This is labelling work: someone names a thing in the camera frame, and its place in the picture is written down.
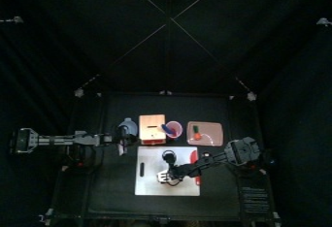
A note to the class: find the red toy knife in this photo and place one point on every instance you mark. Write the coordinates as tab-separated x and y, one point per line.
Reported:
195	158

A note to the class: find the white cutting board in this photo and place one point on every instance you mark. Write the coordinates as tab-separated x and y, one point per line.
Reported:
149	179

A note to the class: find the orange carrot piece green top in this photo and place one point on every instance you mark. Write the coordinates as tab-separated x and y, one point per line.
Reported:
197	134

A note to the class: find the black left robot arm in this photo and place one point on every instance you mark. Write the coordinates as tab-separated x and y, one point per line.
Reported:
57	139

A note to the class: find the metal frame corner bracket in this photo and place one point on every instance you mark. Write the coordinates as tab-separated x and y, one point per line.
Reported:
78	92
252	96
323	21

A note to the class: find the white text label sticker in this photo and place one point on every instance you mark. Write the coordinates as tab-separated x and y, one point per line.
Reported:
255	201

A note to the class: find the pink toy cup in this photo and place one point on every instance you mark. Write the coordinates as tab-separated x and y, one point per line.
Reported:
175	130

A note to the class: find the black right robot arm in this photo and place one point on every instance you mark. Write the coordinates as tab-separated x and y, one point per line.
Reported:
236	155

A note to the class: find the pink rectangular plate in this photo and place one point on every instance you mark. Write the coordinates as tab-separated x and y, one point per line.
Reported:
206	133

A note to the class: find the wooden toy box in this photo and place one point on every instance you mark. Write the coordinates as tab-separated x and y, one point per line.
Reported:
152	129

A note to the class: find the blue toy utensil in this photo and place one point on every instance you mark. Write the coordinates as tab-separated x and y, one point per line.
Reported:
167	129

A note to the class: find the metal frame centre bracket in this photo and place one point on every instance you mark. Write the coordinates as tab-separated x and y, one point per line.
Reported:
165	92

